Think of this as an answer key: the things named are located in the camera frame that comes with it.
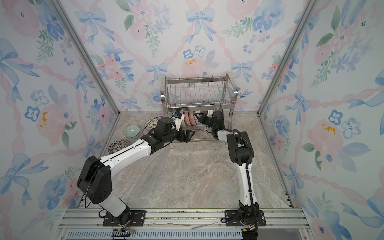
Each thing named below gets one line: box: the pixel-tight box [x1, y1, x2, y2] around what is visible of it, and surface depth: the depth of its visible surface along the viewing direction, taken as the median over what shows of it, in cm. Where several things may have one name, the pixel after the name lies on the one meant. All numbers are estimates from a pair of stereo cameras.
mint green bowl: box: [123, 124, 141, 139], surface depth 105 cm
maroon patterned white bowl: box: [144, 119, 159, 131], surface depth 112 cm
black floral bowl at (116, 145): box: [108, 139, 128, 155], surface depth 100 cm
